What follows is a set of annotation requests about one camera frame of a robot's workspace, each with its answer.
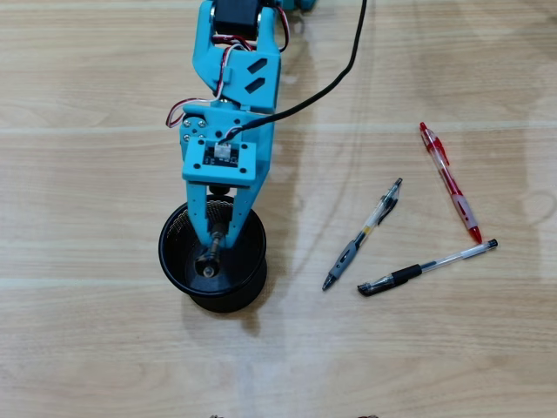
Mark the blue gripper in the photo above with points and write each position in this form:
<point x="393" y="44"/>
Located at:
<point x="226" y="127"/>

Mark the black grip silver tip pen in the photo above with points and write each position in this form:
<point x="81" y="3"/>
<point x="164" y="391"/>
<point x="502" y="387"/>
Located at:
<point x="214" y="244"/>

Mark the grey grip clear pen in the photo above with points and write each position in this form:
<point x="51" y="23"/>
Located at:
<point x="344" y="259"/>

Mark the clear gel pen black grip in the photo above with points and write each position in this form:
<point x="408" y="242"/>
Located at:
<point x="407" y="274"/>

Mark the red pen white grip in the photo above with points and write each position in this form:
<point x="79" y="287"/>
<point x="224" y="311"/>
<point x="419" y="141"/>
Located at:
<point x="452" y="187"/>

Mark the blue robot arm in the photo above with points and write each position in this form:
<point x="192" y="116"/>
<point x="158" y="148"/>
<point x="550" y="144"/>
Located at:
<point x="267" y="93"/>

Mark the black mesh pen holder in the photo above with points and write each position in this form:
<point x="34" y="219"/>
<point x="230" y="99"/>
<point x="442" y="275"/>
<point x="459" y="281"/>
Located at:
<point x="230" y="300"/>

